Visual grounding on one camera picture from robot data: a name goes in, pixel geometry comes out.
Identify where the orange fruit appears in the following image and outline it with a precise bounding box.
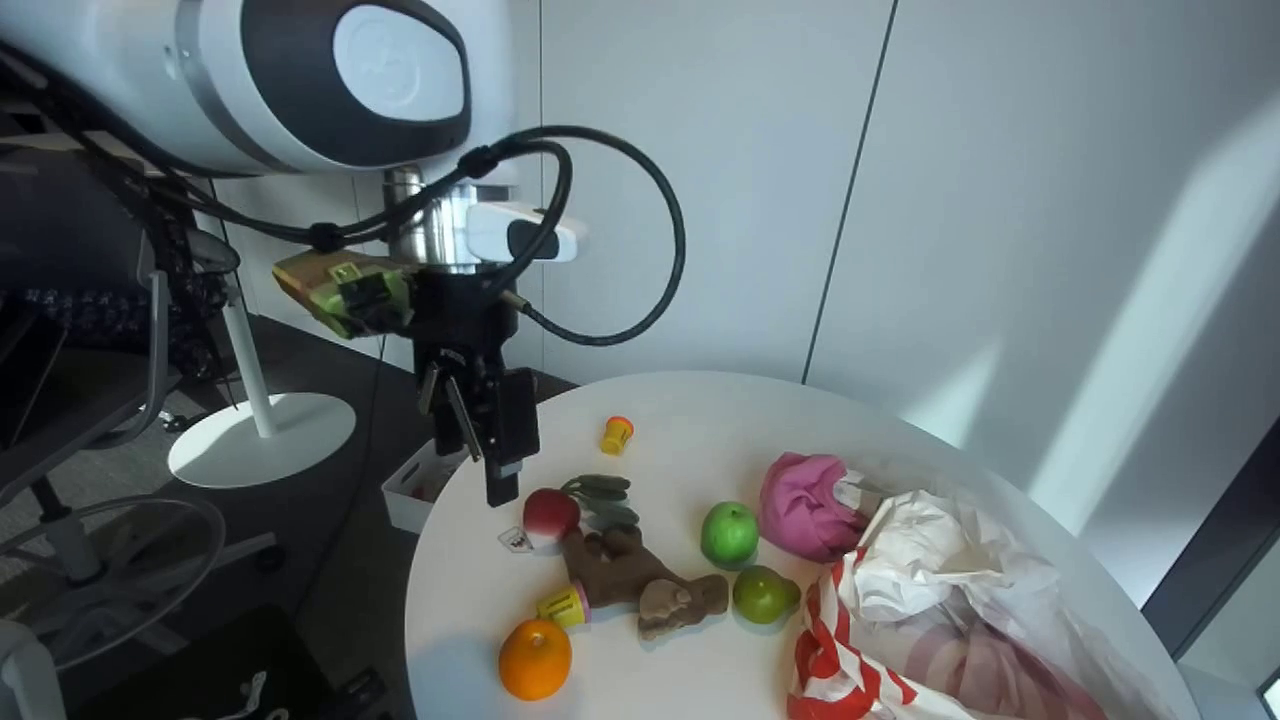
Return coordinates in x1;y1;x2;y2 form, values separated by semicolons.
495;617;578;705

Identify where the green apple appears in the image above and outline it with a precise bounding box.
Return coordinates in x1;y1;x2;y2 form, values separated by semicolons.
695;494;763;570

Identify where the brown plush toy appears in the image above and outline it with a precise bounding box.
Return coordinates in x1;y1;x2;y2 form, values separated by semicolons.
561;521;738;639

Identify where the white plastic object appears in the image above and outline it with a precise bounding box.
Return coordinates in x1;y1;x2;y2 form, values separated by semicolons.
0;617;69;720

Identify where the clear plastic bag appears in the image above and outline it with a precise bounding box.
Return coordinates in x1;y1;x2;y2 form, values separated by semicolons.
783;482;1154;720

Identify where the green avocado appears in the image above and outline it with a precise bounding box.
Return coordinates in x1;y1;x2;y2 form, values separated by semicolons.
728;565;805;628

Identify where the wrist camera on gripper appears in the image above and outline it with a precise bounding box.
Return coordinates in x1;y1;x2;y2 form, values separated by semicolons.
272;248;419;338

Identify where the pink cloth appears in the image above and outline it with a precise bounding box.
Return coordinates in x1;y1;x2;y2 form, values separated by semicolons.
758;448;874;565

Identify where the orange ball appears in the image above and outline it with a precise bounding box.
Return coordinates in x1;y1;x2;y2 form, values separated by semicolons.
597;412;639;458

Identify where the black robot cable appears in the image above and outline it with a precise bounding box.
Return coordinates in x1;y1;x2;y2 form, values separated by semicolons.
0;34;691;350

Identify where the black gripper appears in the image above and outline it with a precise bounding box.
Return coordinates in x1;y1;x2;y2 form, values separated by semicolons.
410;272;543;511

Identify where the dark green toy leaf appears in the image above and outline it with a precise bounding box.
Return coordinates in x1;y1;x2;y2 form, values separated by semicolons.
561;472;643;535

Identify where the white pedestal side table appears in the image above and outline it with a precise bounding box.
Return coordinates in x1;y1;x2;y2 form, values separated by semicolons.
166;272;359;493

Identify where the red white radish toy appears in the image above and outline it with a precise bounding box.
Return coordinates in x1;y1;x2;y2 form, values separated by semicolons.
518;482;586;556

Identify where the small white box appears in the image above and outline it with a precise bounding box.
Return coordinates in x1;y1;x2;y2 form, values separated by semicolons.
382;437;473;535

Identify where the black chair with ring base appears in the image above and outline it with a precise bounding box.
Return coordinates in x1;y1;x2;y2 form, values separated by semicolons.
0;285;284;673

